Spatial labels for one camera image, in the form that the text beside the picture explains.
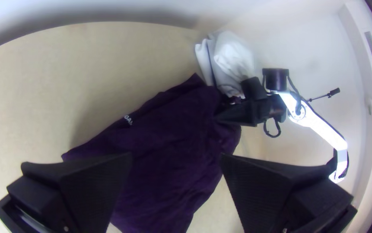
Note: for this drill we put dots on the white garment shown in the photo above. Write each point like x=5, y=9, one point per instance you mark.
x=231, y=58

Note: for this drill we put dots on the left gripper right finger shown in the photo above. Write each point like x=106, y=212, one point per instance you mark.
x=263, y=194

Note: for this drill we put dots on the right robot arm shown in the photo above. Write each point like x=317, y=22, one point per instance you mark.
x=315, y=123

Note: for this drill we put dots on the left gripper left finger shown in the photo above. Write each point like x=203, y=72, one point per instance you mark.
x=85, y=191

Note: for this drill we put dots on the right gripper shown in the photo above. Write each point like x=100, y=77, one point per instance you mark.
x=260, y=111

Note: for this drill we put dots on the black t-shirt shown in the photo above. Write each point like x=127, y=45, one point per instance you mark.
x=172, y=145

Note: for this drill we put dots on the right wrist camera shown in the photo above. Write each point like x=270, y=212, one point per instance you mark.
x=253, y=88

